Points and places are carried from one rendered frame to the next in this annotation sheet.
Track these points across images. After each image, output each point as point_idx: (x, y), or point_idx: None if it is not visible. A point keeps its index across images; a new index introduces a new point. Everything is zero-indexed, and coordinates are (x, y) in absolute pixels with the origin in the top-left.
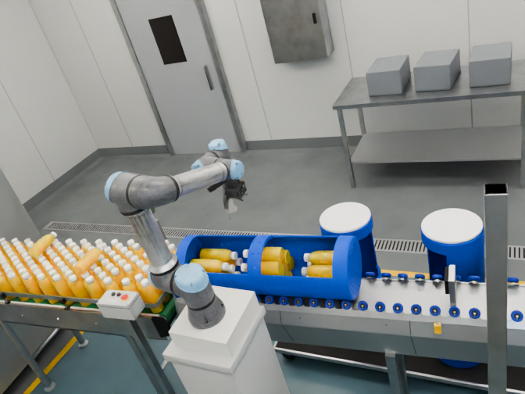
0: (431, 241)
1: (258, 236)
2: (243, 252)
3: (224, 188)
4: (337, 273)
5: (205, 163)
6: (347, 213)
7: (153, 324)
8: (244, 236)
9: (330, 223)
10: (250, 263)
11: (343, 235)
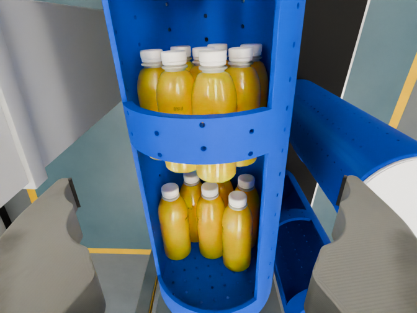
0: (301, 312)
1: (247, 125)
2: (203, 54)
3: None
4: (161, 290)
5: None
6: (412, 210)
7: None
8: (272, 41)
9: (383, 187)
10: (134, 122)
11: (255, 303)
